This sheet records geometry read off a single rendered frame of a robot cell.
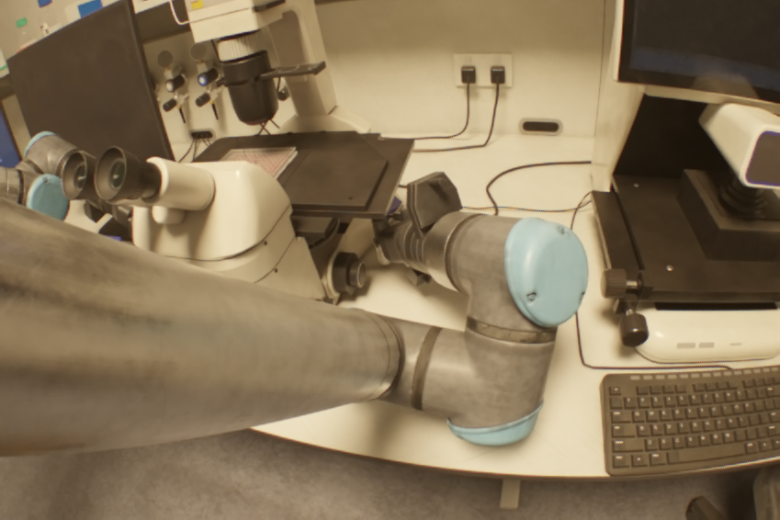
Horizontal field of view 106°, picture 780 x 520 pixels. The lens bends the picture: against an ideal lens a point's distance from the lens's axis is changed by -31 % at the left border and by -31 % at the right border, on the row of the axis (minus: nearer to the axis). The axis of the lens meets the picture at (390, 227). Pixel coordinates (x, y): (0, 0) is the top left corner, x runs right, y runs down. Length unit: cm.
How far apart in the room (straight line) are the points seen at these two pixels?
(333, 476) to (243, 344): 117
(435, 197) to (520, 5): 67
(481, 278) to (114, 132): 77
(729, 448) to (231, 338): 56
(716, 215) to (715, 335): 17
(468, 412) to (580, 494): 95
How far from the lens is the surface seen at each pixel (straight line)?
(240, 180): 44
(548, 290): 36
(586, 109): 114
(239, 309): 19
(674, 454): 56
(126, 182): 37
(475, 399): 39
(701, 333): 63
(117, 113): 90
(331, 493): 133
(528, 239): 35
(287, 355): 21
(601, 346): 63
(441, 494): 128
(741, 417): 63
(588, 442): 55
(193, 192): 43
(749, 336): 68
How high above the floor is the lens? 123
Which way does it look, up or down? 37 degrees down
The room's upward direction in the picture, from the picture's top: 9 degrees counter-clockwise
